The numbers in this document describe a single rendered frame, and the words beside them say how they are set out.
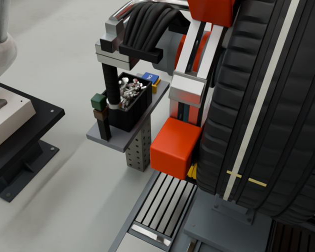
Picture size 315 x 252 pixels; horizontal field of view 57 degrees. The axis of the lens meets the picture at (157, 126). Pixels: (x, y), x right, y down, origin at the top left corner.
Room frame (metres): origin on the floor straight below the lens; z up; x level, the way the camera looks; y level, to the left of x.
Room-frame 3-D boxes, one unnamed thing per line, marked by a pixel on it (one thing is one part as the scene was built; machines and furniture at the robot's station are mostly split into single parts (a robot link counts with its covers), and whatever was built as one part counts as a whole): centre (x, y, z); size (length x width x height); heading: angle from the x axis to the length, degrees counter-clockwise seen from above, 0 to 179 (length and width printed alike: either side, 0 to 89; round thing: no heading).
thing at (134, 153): (0.92, 0.10, 0.21); 0.10 x 0.10 x 0.42; 64
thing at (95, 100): (0.72, 0.20, 0.64); 0.04 x 0.04 x 0.04; 64
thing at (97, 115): (0.72, 0.20, 0.59); 0.04 x 0.04 x 0.04; 64
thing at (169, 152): (0.36, -0.04, 0.85); 0.09 x 0.08 x 0.07; 154
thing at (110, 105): (0.59, 0.12, 0.83); 0.04 x 0.04 x 0.16
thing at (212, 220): (0.57, -0.32, 0.32); 0.40 x 0.30 x 0.28; 154
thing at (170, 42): (0.68, -0.10, 0.85); 0.21 x 0.14 x 0.14; 64
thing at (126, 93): (0.86, 0.13, 0.51); 0.20 x 0.14 x 0.13; 153
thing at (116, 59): (0.58, 0.09, 0.93); 0.09 x 0.05 x 0.05; 64
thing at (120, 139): (0.90, 0.11, 0.44); 0.43 x 0.17 x 0.03; 154
